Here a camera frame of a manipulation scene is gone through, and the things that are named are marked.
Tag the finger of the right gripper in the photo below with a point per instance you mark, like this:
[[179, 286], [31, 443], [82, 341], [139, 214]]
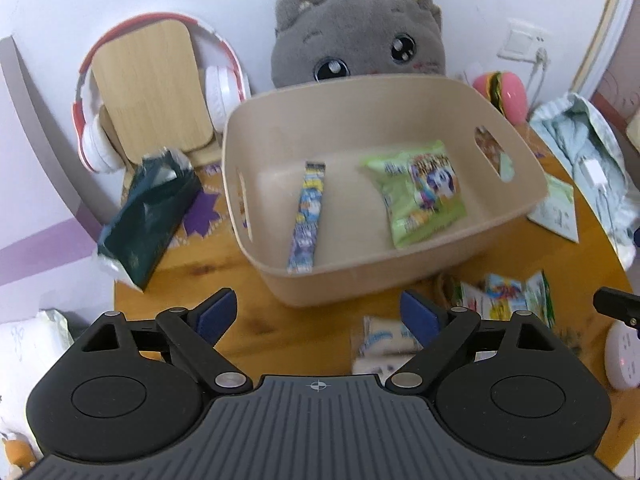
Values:
[[622, 306]]

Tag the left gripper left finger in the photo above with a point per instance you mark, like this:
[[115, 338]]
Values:
[[192, 335]]

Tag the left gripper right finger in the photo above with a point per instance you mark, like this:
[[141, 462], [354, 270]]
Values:
[[443, 335]]

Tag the clear white snack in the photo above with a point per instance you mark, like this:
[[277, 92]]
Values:
[[381, 347]]

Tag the cartoon bear tissue pack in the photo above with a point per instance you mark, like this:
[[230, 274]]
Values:
[[498, 297]]

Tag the white power strip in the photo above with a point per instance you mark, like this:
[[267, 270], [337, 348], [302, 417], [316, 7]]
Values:
[[622, 357]]

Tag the dark green tissue pack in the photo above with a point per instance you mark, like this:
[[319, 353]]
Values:
[[162, 190]]

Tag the green leaf face mask sachet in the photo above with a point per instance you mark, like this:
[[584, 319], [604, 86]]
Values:
[[557, 212]]

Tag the purple flower table mat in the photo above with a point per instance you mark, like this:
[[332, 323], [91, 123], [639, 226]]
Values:
[[209, 210]]

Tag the blue stick snack packet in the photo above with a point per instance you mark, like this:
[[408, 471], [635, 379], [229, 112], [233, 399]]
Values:
[[307, 219]]

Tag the green panda snack bag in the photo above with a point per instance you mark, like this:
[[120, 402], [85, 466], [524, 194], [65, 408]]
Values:
[[420, 189]]

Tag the light blue striped cloth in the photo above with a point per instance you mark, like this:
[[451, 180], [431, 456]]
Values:
[[585, 145]]

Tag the beige plastic storage bin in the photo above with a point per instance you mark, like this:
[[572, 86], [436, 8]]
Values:
[[340, 123]]

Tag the pink burger toy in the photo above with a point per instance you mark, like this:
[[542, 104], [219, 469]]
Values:
[[507, 94]]

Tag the red white headphones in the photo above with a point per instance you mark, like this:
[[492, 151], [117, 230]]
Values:
[[226, 86]]

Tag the wooden headphone stand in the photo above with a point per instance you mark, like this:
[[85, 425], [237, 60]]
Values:
[[152, 90]]

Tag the grey plush cat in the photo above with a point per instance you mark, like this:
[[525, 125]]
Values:
[[319, 40]]

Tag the white charger with cable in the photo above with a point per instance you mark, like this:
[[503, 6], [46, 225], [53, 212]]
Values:
[[602, 190]]

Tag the white wall socket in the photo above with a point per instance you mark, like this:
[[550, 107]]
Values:
[[523, 40]]

